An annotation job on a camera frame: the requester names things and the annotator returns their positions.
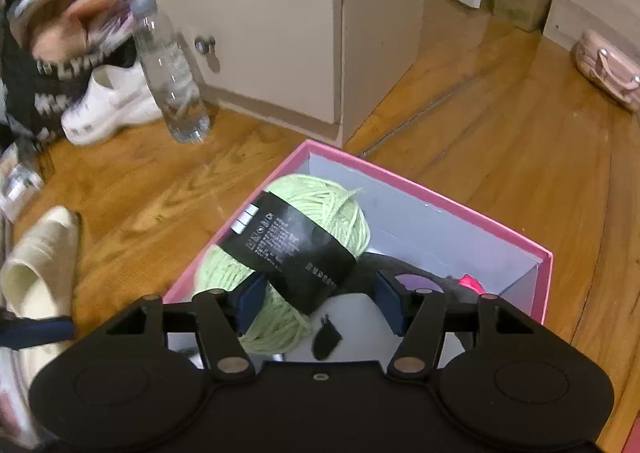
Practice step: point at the white clog shoe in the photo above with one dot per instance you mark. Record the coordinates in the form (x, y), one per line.
(116, 98)

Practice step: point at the black printed tote bag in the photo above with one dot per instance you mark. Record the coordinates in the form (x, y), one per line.
(49, 49)

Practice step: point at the pink small suitcase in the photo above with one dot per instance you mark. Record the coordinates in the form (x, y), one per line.
(608, 68)

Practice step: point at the Kuromi plush doll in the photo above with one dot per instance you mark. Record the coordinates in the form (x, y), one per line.
(375, 308)

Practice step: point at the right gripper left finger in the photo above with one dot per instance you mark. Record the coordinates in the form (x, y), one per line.
(223, 317)

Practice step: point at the pink SRSOO box lid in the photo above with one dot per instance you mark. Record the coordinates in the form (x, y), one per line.
(632, 443)

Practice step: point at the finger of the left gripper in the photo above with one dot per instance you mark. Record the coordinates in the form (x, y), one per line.
(19, 333)

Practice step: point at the green yarn ball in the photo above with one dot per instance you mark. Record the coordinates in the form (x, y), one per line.
(307, 234)

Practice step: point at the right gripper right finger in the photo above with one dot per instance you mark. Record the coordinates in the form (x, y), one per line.
(415, 327)

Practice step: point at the beige slipper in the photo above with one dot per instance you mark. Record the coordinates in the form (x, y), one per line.
(38, 278)

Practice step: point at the beige drawer cabinet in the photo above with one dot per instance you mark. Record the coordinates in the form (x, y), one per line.
(319, 67)

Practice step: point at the pink open box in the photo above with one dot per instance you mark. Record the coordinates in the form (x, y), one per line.
(417, 226)

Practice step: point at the clear plastic water bottle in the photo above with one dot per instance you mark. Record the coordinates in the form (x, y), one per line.
(168, 73)

